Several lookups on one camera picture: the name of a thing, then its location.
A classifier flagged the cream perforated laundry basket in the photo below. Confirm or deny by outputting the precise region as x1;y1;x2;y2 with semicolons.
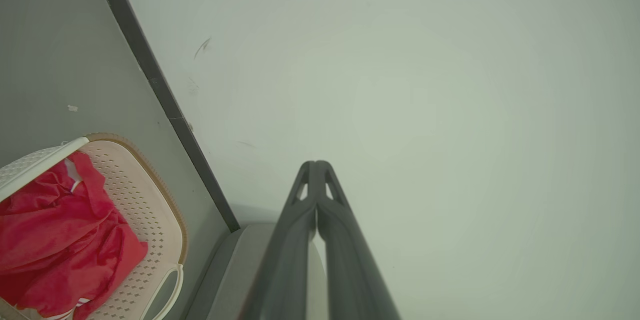
0;133;190;320

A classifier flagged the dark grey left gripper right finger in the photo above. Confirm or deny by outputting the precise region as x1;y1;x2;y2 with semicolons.
316;161;402;320

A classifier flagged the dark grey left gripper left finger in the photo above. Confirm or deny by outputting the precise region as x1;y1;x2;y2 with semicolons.
239;161;318;320

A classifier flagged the black baseboard strip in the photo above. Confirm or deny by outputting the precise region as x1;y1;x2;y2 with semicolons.
88;0;241;233

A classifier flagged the red cloth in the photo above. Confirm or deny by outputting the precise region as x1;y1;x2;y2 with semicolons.
0;151;149;320

